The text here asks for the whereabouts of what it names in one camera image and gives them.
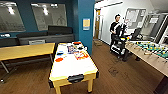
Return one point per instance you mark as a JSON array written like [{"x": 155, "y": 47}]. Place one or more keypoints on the large interior window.
[{"x": 50, "y": 16}]

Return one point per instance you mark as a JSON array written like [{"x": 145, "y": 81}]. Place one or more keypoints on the small flat orange bowl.
[{"x": 59, "y": 59}]

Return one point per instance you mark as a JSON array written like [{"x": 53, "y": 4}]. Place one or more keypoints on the dark grey sofa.
[{"x": 50, "y": 33}]

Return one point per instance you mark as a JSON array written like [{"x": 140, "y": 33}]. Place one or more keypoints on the black wheeled cart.
[{"x": 126, "y": 45}]

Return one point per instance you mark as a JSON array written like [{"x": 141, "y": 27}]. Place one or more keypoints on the black bowl blue rim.
[{"x": 60, "y": 53}]

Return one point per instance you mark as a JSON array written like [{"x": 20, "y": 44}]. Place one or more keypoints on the brown wooden door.
[{"x": 97, "y": 23}]

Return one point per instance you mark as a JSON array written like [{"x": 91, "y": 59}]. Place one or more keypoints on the white notice board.
[{"x": 135, "y": 18}]

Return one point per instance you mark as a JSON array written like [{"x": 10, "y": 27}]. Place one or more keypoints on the wooden top office table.
[{"x": 23, "y": 51}]

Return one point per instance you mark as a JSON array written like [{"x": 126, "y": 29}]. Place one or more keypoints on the small black bowl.
[{"x": 80, "y": 48}]

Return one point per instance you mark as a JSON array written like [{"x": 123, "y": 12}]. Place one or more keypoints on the person in dark clothes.
[{"x": 115, "y": 28}]

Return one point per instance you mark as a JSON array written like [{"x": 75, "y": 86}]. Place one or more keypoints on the red flat tray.
[{"x": 77, "y": 42}]

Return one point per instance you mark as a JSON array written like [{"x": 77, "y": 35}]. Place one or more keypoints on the yellow wall poster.
[{"x": 86, "y": 24}]

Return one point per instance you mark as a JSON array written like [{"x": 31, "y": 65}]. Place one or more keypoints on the green foosball table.
[{"x": 150, "y": 53}]

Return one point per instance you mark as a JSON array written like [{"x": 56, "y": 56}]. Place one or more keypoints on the red Hedbanz game box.
[{"x": 81, "y": 55}]

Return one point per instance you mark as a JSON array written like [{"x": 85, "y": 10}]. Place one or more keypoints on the small white ledge object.
[{"x": 5, "y": 35}]

